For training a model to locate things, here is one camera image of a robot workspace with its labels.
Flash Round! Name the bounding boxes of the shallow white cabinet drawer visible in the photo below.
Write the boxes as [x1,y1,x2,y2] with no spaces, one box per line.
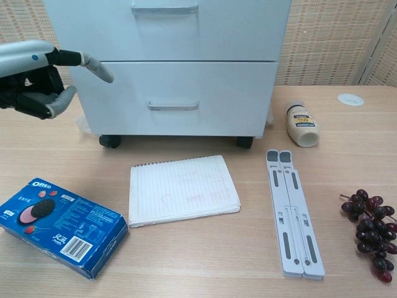
[42,0,292,62]

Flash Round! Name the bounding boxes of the blue Oreo cookie box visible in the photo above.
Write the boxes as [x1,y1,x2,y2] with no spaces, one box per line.
[0,177,130,281]

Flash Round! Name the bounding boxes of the white drawer cabinet body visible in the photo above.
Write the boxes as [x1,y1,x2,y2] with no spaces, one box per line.
[42,0,292,138]

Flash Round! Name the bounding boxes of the grey folding laptop stand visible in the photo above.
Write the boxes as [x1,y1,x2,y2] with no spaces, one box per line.
[265,148,326,278]

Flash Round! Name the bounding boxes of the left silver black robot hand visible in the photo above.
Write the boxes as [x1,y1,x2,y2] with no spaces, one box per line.
[0,39,115,120]

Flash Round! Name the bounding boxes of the dark purple grape bunch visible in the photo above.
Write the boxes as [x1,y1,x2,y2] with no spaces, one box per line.
[339,188,397,284]

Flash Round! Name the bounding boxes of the deep white cabinet drawer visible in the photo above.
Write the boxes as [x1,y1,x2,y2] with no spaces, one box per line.
[68,60,279,136]

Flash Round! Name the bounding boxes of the white cloth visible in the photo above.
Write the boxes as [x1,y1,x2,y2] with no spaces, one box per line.
[128,154,242,229]

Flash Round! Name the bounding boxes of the white round cable grommet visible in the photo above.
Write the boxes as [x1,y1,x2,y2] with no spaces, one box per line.
[337,93,364,106]

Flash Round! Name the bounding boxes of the white partition post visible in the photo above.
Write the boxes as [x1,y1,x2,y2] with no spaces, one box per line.
[359,0,397,85]

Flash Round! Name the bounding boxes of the cream sauce squeeze bottle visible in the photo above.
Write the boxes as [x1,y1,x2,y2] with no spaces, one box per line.
[285,101,320,148]

